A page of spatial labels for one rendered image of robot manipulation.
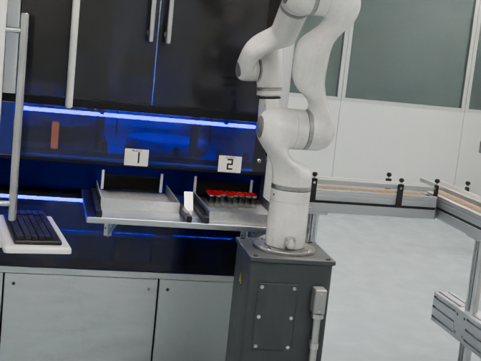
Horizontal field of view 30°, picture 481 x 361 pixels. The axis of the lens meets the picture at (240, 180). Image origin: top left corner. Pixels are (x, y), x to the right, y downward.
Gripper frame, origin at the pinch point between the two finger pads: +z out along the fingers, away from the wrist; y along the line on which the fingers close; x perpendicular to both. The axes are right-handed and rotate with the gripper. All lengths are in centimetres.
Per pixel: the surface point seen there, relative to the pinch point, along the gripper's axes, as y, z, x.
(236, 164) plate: -30.6, 10.8, -3.1
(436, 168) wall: -475, 85, 308
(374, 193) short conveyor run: -39, 25, 55
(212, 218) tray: 5.4, 22.9, -20.5
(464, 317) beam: -9, 69, 80
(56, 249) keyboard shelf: 16, 28, -71
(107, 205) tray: -8, 19, -53
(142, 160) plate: -33, 9, -37
